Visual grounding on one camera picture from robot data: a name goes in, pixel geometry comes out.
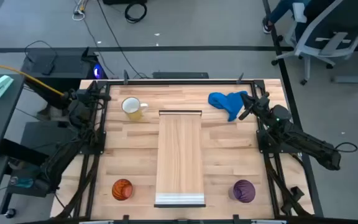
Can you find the wooden shelf with black legs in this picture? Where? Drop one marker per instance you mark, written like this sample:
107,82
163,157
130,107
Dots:
179,155

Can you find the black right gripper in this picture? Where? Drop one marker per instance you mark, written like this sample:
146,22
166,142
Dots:
260,104

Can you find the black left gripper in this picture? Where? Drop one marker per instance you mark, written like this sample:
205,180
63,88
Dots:
84,97

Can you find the black power strip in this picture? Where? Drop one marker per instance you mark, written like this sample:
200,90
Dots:
180,75

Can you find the black computer tower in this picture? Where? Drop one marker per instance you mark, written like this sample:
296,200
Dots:
64,67

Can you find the orange ribbed cup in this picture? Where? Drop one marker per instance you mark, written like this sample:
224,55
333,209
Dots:
122,189

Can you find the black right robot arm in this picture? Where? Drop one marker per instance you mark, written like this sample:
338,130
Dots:
306,143

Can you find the person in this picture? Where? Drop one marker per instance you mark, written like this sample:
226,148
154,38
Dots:
278,12

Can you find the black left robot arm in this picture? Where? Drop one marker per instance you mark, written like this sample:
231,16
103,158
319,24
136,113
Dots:
76,115

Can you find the grey office chair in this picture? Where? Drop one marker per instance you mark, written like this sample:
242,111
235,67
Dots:
331,34

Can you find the purple ribbed cup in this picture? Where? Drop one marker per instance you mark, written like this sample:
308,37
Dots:
243,191

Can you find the teal device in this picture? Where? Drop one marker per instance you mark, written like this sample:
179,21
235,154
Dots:
22,182

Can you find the black metal table frame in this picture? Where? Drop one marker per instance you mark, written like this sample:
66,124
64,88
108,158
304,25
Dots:
182,82

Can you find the blue cloth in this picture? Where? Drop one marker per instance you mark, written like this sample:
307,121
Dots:
225,101

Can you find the mint green stapler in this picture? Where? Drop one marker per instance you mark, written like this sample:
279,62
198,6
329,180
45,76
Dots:
1,85

